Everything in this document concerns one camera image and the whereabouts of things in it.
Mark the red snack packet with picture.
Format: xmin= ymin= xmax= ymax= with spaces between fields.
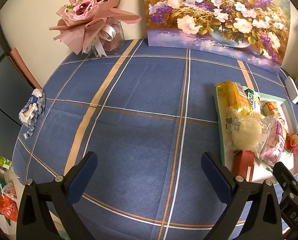
xmin=284 ymin=133 xmax=298 ymax=154

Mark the pink snack packet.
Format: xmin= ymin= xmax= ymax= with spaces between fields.
xmin=259 ymin=119 xmax=287 ymax=167

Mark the red rectangular snack bar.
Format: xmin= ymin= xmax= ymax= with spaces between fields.
xmin=232 ymin=150 xmax=255 ymax=182

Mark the beige orange snack packet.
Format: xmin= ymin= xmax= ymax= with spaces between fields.
xmin=261 ymin=101 xmax=287 ymax=138

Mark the clear-wrapped white round pastry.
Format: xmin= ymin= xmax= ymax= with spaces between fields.
xmin=225 ymin=106 xmax=277 ymax=156

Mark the green white cracker packet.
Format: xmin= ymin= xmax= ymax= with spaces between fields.
xmin=244 ymin=88 xmax=261 ymax=113

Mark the yellow cake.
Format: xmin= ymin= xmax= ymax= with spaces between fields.
xmin=214 ymin=81 xmax=253 ymax=115

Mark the orange plastic bag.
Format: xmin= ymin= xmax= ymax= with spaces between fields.
xmin=0 ymin=194 xmax=18 ymax=222

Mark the white teal-rimmed tray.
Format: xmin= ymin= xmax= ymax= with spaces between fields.
xmin=214 ymin=82 xmax=298 ymax=184

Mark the white rectangular device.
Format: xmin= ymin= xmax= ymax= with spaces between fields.
xmin=285 ymin=76 xmax=298 ymax=104

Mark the crumpled blue white wrapper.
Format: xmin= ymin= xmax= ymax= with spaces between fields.
xmin=19 ymin=88 xmax=45 ymax=140

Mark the blue plaid tablecloth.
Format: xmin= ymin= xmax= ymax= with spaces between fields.
xmin=13 ymin=40 xmax=287 ymax=239

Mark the floral canvas painting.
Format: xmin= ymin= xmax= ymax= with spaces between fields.
xmin=144 ymin=0 xmax=290 ymax=73

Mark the pink flower bouquet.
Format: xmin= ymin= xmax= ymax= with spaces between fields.
xmin=49 ymin=0 xmax=141 ymax=56

